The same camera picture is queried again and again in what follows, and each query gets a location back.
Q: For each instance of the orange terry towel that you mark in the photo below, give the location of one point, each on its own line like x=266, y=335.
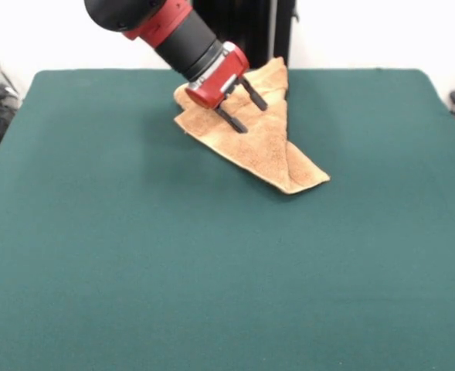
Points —
x=265, y=143

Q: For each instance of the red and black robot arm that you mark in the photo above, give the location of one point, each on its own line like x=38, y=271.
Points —
x=161, y=27

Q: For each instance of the dark green table cloth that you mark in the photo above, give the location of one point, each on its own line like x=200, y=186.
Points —
x=115, y=270

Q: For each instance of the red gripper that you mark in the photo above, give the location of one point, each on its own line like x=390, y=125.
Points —
x=219, y=83

